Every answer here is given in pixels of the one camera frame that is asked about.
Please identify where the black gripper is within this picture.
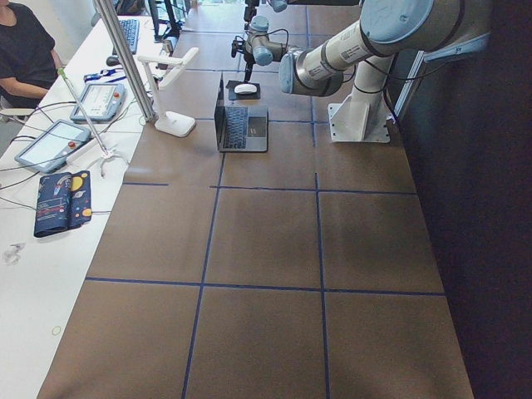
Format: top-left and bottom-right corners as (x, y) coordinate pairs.
(230, 36), (254, 82)

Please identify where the white computer mouse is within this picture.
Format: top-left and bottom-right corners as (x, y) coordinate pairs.
(234, 83), (258, 96)

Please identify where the black mouse pad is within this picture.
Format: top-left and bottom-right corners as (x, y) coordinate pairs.
(226, 80), (261, 101)

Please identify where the dark grey laptop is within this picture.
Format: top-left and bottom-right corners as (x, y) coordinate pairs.
(214, 75), (268, 152)

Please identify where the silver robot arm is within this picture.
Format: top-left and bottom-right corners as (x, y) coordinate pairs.
(231, 0), (493, 96)

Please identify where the white desk lamp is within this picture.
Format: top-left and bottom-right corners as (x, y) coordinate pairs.
(137, 47), (200, 138)

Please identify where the black keyboard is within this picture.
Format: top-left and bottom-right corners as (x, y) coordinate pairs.
(120, 19), (140, 54)

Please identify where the far teach pendant tablet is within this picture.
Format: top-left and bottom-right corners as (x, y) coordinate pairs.
(78, 82), (126, 123)

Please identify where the teach pendant tablet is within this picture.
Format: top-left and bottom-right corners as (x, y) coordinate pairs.
(78, 82), (126, 123)
(14, 120), (91, 174)

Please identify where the thin metal rod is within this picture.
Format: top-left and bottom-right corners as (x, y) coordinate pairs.
(57, 67), (111, 159)

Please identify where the near teach pendant tablet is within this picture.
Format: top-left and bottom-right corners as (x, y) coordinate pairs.
(14, 120), (91, 174)

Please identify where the person in black shirt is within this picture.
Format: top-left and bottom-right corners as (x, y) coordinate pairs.
(1, 1), (62, 109)

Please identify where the space pattern pencil pouch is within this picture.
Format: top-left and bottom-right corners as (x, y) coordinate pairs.
(33, 170), (92, 238)

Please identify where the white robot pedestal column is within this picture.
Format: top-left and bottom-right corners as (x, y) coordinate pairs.
(352, 56), (393, 106)

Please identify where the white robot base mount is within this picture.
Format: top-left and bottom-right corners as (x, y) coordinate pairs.
(328, 88), (390, 143)

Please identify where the aluminium frame post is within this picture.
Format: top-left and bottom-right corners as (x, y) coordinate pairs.
(94, 0), (156, 122)

